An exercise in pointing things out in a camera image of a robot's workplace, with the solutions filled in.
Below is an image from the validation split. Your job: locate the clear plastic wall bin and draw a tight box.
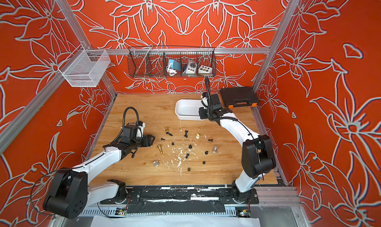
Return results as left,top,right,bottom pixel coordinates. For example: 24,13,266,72
59,50,111,88

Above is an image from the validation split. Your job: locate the white plastic storage box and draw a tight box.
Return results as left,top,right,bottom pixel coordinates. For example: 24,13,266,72
175,99,204,121

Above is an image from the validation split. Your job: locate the teal box in basket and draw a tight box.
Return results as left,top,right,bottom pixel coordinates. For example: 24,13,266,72
167,59,181,71

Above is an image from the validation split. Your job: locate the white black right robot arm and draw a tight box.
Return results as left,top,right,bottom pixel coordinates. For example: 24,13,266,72
198,77,276,204

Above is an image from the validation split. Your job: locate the white dotted cube in basket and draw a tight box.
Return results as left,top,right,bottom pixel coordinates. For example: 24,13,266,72
198,65,212,75

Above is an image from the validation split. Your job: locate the black wire wall basket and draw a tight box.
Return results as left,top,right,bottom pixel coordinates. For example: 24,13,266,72
127,45,217,78

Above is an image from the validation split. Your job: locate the black orange tool case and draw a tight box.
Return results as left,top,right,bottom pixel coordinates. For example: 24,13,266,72
220,87,259,109

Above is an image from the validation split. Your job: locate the gold chess piece lying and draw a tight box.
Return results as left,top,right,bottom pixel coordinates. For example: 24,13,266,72
157,145,163,154

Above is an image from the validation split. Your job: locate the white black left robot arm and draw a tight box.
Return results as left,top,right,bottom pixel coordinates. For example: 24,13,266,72
43,107,155,219

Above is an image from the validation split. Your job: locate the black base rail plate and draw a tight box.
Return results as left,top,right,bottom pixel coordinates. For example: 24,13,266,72
101,185,259,205

